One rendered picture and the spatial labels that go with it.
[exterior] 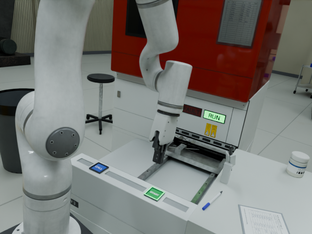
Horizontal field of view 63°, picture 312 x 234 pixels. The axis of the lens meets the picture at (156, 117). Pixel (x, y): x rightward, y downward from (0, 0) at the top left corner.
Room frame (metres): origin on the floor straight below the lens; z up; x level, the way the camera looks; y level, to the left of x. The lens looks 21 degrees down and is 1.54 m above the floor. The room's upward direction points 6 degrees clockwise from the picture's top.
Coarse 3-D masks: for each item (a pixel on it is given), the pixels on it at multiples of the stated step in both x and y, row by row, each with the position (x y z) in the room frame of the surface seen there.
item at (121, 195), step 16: (80, 160) 0.93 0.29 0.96; (96, 160) 0.94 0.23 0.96; (80, 176) 0.86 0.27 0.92; (96, 176) 0.83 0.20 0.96; (112, 176) 0.84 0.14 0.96; (128, 176) 0.85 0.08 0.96; (80, 192) 0.86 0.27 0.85; (96, 192) 0.82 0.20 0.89; (112, 192) 0.79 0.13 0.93; (128, 192) 0.75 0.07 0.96; (144, 192) 0.76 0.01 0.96; (112, 208) 0.78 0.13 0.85; (128, 208) 0.75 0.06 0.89; (144, 208) 0.72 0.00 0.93; (160, 208) 0.69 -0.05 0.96; (176, 208) 0.70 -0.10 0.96; (192, 208) 0.71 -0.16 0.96; (144, 224) 0.72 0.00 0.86; (160, 224) 0.69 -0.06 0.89; (176, 224) 0.66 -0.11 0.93
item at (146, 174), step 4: (164, 156) 1.23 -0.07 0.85; (168, 156) 1.24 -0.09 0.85; (164, 160) 1.20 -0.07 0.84; (156, 164) 1.14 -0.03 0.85; (160, 164) 1.17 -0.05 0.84; (152, 168) 1.10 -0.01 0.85; (156, 168) 1.13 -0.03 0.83; (144, 172) 1.06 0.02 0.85; (148, 172) 1.06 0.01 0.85; (152, 172) 1.10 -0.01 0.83; (140, 176) 1.02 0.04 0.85; (144, 176) 1.03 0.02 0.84; (148, 176) 1.06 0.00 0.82; (144, 180) 1.03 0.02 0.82
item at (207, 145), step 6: (180, 138) 1.33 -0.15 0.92; (186, 138) 1.31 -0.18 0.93; (192, 138) 1.30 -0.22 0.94; (174, 144) 1.35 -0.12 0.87; (198, 144) 1.28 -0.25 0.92; (204, 144) 1.26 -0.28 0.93; (210, 144) 1.25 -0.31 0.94; (192, 150) 1.29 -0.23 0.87; (216, 150) 1.23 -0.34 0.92; (222, 150) 1.21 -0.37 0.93; (228, 150) 1.20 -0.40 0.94; (210, 156) 1.25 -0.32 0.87
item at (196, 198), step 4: (212, 172) 1.12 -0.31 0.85; (212, 176) 1.09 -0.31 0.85; (208, 180) 1.05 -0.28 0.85; (212, 180) 1.08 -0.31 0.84; (204, 184) 1.01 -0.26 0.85; (208, 184) 1.02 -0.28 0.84; (200, 188) 0.98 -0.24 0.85; (204, 188) 0.98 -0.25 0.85; (200, 192) 0.95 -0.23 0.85; (204, 192) 0.98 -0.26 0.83; (196, 196) 0.92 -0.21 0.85; (200, 196) 0.93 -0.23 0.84; (192, 200) 0.89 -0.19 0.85; (196, 200) 0.89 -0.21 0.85
